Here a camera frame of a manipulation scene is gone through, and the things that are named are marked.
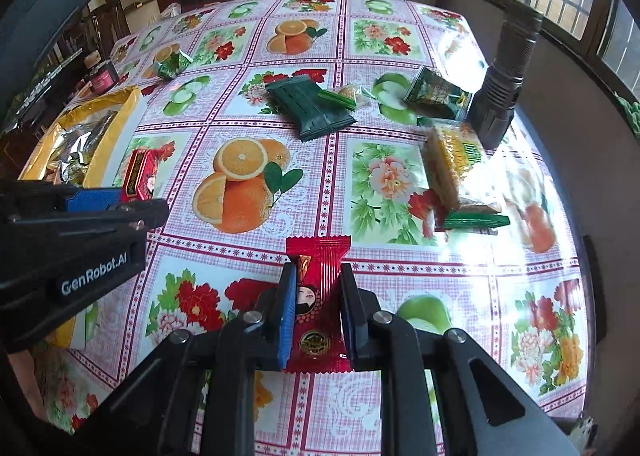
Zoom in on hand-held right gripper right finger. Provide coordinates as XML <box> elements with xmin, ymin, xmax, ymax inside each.
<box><xmin>340</xmin><ymin>263</ymin><xmax>581</xmax><ymax>456</ymax></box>

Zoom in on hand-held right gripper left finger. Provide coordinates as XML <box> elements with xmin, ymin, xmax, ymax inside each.
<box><xmin>82</xmin><ymin>263</ymin><xmax>298</xmax><ymax>456</ymax></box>

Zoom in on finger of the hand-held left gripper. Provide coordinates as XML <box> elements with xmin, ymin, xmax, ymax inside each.
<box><xmin>7</xmin><ymin>198</ymin><xmax>171</xmax><ymax>242</ymax></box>
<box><xmin>0</xmin><ymin>179</ymin><xmax>124</xmax><ymax>213</ymax></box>

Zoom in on shiny red gold candy packet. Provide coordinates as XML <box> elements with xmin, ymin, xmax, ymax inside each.
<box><xmin>285</xmin><ymin>234</ymin><xmax>352</xmax><ymax>374</ymax></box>

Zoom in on red candy packet framed label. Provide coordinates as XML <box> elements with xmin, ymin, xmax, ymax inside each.
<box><xmin>120</xmin><ymin>146</ymin><xmax>173</xmax><ymax>204</ymax></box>

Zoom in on yellow-edged white tray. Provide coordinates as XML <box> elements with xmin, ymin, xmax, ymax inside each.
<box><xmin>17</xmin><ymin>86</ymin><xmax>148</xmax><ymax>349</ymax></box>

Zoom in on silver foil packet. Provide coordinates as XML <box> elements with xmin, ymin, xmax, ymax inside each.
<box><xmin>57</xmin><ymin>128</ymin><xmax>108</xmax><ymax>172</ymax></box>

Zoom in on floral fruit print tablecloth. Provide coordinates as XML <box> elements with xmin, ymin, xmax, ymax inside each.
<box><xmin>20</xmin><ymin>0</ymin><xmax>596</xmax><ymax>456</ymax></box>

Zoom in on pink jar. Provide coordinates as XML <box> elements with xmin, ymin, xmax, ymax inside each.
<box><xmin>82</xmin><ymin>50</ymin><xmax>121</xmax><ymax>94</ymax></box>

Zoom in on small green candy packet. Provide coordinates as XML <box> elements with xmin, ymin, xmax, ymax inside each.
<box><xmin>152</xmin><ymin>52</ymin><xmax>193</xmax><ymax>81</ymax></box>

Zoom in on yellow cracker packet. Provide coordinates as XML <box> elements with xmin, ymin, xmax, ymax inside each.
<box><xmin>420</xmin><ymin>121</ymin><xmax>511</xmax><ymax>232</ymax></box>

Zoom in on dark teal snack packet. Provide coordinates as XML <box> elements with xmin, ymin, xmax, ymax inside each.
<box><xmin>265</xmin><ymin>76</ymin><xmax>358</xmax><ymax>142</ymax></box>

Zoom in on small clear green-ended packet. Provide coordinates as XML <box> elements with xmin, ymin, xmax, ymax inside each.
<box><xmin>317</xmin><ymin>83</ymin><xmax>381</xmax><ymax>112</ymax></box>

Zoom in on green printed snack packet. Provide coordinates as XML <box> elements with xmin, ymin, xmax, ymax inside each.
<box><xmin>402</xmin><ymin>66</ymin><xmax>473</xmax><ymax>119</ymax></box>

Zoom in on grey metal flashlight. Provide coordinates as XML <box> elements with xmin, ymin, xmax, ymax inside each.
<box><xmin>465</xmin><ymin>11</ymin><xmax>545</xmax><ymax>149</ymax></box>

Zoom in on green knotted rope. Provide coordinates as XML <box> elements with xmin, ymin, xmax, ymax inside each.
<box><xmin>615</xmin><ymin>93</ymin><xmax>640</xmax><ymax>137</ymax></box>

